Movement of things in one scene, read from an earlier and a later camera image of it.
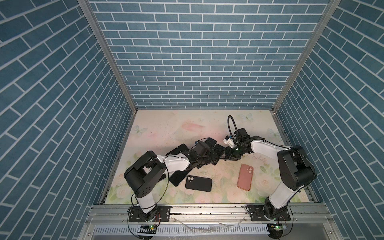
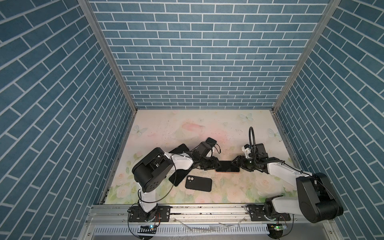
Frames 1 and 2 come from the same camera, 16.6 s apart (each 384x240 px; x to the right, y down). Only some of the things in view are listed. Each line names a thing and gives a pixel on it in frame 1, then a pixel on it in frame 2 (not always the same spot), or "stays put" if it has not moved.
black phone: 216,154 → 227,166
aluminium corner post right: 331,4 stays put
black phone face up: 177,177 stays put
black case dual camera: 198,183 stays put
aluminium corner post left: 109,49 stays put
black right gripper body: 234,153 → 247,164
